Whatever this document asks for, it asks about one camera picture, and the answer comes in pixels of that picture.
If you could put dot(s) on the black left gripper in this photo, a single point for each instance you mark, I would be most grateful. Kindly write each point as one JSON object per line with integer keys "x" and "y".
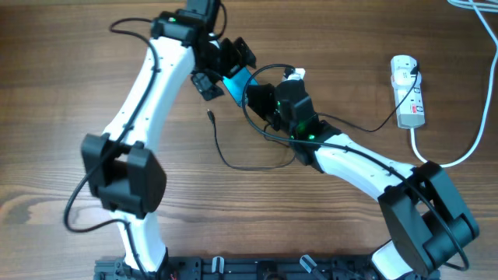
{"x": 231, "y": 57}

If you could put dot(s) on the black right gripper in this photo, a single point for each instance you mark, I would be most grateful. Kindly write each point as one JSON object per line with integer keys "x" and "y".
{"x": 258, "y": 104}

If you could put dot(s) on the smartphone with teal screen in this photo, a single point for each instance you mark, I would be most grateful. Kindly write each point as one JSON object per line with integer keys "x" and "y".
{"x": 236, "y": 84}

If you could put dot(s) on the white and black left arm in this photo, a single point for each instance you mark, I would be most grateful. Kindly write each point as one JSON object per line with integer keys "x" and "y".
{"x": 121, "y": 168}

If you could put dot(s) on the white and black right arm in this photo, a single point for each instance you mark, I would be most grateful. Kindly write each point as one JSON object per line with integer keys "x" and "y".
{"x": 427, "y": 218}

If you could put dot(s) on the white charger adapter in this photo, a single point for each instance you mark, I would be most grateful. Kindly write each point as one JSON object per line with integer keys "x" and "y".
{"x": 403, "y": 78}

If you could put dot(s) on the white power strip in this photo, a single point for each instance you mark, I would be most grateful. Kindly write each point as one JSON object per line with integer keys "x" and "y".
{"x": 409, "y": 107}

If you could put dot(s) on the black mounting base rail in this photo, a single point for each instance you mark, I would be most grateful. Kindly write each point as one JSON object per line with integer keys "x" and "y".
{"x": 347, "y": 267}

